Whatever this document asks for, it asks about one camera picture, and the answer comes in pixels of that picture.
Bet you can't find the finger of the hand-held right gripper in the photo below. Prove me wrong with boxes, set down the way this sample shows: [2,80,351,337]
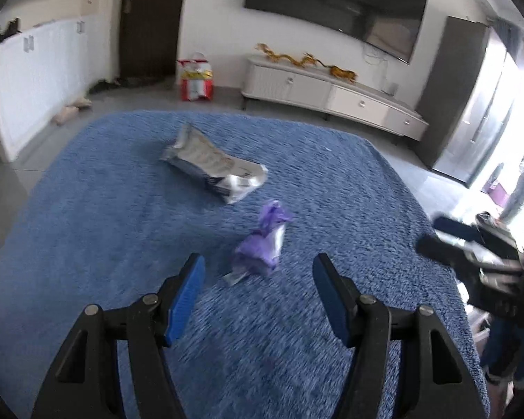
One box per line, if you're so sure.
[416,234,469,272]
[432,215,481,246]

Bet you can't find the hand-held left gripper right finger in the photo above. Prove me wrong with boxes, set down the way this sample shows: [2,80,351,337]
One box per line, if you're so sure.
[312,253,492,419]

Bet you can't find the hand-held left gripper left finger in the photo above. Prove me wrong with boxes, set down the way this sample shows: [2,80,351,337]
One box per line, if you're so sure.
[30,253,206,419]

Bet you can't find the purple foil wrapper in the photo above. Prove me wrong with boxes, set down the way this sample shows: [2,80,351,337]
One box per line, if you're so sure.
[222,200,294,287]

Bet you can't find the silver foil snack packet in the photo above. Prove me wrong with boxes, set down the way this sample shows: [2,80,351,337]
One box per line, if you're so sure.
[159,122,270,205]

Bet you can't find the purple box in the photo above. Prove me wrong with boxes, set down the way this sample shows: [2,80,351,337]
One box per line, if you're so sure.
[488,182,508,207]

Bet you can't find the grey cloth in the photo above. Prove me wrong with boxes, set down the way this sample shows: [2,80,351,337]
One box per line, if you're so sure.
[501,142,524,224]

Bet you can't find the tall grey cabinet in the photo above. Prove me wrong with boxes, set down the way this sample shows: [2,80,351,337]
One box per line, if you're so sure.
[417,16,492,184]

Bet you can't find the blue fluffy rug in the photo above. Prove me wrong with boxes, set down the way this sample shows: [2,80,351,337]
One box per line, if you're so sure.
[0,110,490,419]

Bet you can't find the white television cabinet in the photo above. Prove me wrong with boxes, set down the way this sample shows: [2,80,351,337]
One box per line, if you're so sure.
[241,53,430,146]

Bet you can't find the grey curtain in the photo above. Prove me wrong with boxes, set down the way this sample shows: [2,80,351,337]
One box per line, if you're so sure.
[491,16,524,58]

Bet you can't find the red and white bag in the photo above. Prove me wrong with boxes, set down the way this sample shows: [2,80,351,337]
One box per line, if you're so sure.
[177,52,215,102]

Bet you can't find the dark shoes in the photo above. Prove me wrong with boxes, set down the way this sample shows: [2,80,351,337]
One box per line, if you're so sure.
[88,76,163,95]

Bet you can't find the golden dragon ornament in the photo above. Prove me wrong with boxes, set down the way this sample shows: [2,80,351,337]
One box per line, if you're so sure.
[255,43,359,84]

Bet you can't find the white lower cupboard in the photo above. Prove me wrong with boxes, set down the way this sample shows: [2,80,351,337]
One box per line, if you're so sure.
[0,14,102,163]

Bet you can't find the dark brown door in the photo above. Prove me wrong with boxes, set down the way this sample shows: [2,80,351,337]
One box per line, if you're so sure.
[119,0,191,82]

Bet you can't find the small black object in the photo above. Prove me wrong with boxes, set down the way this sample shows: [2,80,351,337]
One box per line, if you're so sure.
[0,17,22,44]

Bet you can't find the wall-mounted black television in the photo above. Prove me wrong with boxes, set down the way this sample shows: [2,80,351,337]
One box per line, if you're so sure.
[243,0,429,66]

